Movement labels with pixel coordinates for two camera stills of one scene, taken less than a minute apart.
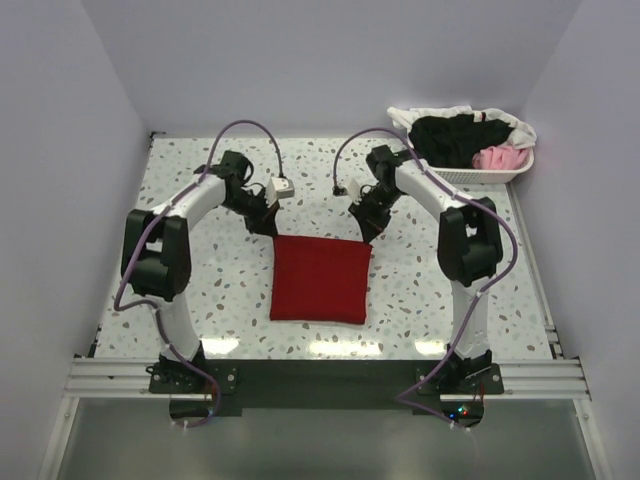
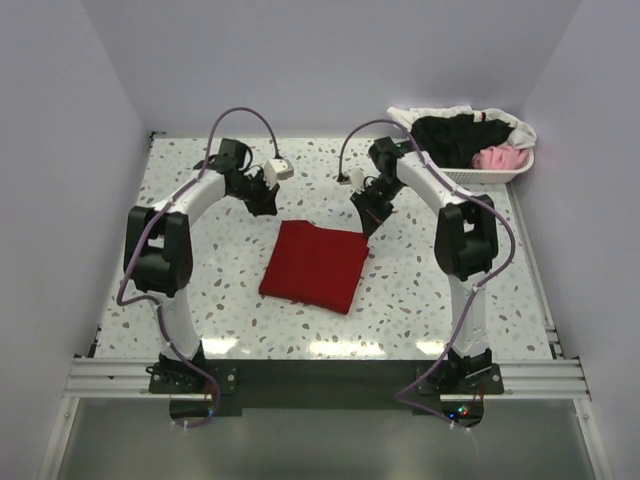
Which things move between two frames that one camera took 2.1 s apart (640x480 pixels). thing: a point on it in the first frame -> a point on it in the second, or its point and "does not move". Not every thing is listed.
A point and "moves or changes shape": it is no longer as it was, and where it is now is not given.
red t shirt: (320, 279) moves or changes shape
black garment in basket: (450, 141) does not move
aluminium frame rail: (524, 379) does not move
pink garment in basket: (501, 158) does not move
